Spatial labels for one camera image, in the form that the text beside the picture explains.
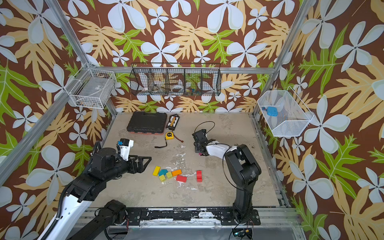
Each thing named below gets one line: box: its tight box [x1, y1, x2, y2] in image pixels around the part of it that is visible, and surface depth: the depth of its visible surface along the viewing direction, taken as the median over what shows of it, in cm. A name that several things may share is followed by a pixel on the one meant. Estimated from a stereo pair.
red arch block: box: [196, 170, 203, 183], surface depth 90 cm
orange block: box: [171, 169, 182, 177], surface depth 90 cm
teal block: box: [159, 169, 169, 177], surface depth 90 cm
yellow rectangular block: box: [152, 165, 161, 177], surface depth 91 cm
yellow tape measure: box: [165, 131, 175, 140], surface depth 106 cm
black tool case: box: [126, 111, 168, 135], surface depth 110 cm
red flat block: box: [176, 175, 188, 183], surface depth 88 cm
